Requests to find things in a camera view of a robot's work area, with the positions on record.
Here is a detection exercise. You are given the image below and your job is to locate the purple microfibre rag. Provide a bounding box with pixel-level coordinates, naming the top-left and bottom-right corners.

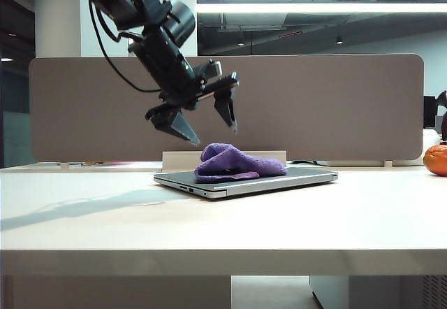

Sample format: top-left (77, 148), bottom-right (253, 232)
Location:
top-left (193, 143), bottom-right (289, 185)

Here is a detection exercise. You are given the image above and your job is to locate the long ceiling light strip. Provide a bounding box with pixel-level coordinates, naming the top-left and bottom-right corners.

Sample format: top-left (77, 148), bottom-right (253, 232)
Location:
top-left (196, 2), bottom-right (447, 15)

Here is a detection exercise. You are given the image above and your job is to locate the background person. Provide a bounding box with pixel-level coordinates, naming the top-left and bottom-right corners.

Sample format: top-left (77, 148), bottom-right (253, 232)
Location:
top-left (436, 90), bottom-right (447, 143)

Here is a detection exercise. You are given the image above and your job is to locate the grey desk divider panel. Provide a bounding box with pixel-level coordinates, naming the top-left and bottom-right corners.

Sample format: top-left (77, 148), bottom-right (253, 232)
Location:
top-left (28, 54), bottom-right (425, 164)

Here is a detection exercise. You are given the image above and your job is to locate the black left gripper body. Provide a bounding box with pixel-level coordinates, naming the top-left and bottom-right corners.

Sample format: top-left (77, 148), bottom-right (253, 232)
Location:
top-left (127, 31), bottom-right (241, 122)

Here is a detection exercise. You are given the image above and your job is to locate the white cabinet with vent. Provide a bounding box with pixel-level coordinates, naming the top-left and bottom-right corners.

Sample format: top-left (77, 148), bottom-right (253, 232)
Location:
top-left (309, 275), bottom-right (447, 309)

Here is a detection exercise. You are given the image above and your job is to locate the white desk leg panel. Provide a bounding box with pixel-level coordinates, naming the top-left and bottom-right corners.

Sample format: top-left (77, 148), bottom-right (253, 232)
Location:
top-left (0, 275), bottom-right (232, 309)

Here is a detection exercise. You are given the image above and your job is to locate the silver closed laptop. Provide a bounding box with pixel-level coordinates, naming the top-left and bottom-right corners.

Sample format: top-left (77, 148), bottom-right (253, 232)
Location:
top-left (153, 166), bottom-right (339, 201)

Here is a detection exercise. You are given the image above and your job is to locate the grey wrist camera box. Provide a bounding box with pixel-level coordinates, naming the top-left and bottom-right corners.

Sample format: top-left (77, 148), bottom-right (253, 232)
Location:
top-left (200, 59), bottom-right (224, 80)

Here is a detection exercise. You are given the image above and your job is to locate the black background monitor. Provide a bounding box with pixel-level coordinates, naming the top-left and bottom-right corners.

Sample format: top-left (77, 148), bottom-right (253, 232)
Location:
top-left (423, 95), bottom-right (439, 129)

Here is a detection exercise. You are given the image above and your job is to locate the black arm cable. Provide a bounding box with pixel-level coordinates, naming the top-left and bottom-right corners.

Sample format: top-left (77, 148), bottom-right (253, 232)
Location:
top-left (87, 0), bottom-right (163, 94)

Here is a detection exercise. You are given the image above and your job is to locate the orange tangerine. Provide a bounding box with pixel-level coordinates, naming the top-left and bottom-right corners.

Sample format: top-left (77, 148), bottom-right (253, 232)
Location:
top-left (423, 144), bottom-right (447, 177)

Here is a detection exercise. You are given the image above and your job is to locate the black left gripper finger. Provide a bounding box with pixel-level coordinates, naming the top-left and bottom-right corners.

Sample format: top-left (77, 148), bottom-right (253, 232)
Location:
top-left (151, 109), bottom-right (201, 147)
top-left (212, 87), bottom-right (239, 135)

